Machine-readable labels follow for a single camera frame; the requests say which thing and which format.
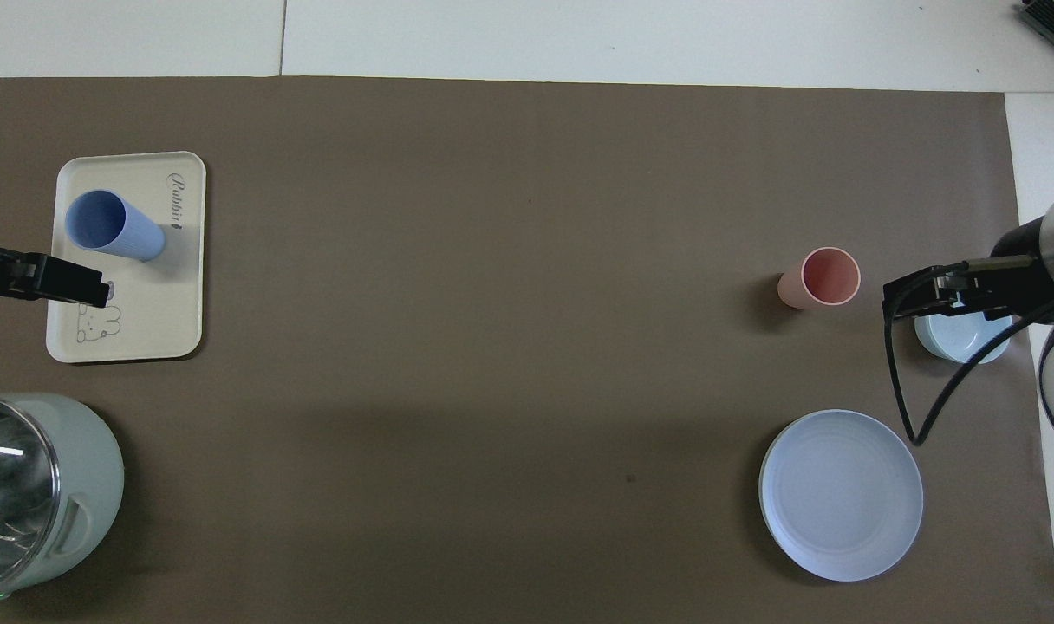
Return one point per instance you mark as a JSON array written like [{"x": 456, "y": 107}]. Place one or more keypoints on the light blue small bowl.
[{"x": 965, "y": 342}]

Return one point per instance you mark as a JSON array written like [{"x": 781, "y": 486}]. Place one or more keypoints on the blue plastic cup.
[{"x": 115, "y": 227}]

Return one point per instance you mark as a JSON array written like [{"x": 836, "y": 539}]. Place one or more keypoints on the glass pot lid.
[{"x": 7, "y": 494}]

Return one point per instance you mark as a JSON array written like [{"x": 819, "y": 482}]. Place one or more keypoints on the brown paper table mat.
[{"x": 510, "y": 347}]

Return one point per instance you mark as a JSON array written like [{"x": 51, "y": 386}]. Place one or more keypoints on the mint green electric pot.
[{"x": 85, "y": 485}]

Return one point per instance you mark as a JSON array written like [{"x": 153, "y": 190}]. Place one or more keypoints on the pale blue round plate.
[{"x": 841, "y": 494}]

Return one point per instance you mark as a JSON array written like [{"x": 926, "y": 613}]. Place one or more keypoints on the pink plastic cup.
[{"x": 826, "y": 277}]

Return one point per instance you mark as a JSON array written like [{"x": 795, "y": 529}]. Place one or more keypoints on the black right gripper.
[{"x": 1017, "y": 290}]

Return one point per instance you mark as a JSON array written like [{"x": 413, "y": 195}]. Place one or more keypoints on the cream rabbit print tray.
[{"x": 146, "y": 312}]

